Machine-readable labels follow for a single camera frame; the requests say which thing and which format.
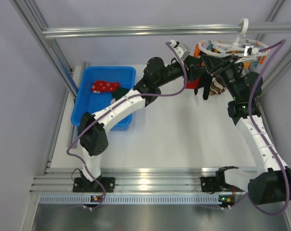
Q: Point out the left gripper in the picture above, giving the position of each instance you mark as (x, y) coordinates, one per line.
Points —
(194, 70)

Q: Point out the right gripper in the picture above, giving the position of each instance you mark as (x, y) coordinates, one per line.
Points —
(212, 63)

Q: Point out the white round clip hanger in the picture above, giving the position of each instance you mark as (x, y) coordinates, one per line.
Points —
(222, 48)

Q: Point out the black striped sock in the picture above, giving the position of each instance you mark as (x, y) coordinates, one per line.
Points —
(204, 81)

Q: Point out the orange clothes peg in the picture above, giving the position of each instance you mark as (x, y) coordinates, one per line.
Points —
(197, 52)

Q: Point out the red santa sock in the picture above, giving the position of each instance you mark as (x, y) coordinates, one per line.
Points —
(193, 84)

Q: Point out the red snowflake sock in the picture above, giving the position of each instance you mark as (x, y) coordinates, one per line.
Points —
(100, 86)

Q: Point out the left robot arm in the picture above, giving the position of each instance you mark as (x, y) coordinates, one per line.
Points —
(93, 128)

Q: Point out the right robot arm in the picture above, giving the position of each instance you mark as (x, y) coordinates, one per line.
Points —
(272, 183)

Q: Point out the brown patterned sock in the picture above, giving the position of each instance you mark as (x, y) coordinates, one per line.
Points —
(217, 86)

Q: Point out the green tree sock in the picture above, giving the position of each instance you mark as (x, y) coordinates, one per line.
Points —
(119, 93)

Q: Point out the blue plastic bin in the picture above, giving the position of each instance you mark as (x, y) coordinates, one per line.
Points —
(91, 102)

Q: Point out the short aluminium profile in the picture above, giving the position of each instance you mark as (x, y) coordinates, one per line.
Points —
(77, 77)

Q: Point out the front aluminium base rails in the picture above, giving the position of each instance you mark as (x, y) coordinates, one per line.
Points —
(128, 180)

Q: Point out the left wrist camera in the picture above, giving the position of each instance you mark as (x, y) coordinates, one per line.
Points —
(181, 49)

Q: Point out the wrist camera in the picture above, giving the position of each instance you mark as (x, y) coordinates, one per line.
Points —
(250, 54)
(181, 49)

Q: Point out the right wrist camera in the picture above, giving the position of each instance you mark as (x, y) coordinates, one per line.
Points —
(250, 54)

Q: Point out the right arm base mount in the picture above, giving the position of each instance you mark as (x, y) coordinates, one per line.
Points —
(210, 185)

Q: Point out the horizontal aluminium rail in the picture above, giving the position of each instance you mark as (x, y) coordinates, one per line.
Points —
(124, 31)

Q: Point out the slotted cable duct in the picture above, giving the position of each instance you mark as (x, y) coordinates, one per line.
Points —
(135, 199)

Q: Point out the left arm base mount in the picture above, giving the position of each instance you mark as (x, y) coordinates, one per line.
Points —
(83, 185)

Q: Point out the aluminium frame post left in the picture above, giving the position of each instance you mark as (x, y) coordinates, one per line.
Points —
(36, 24)

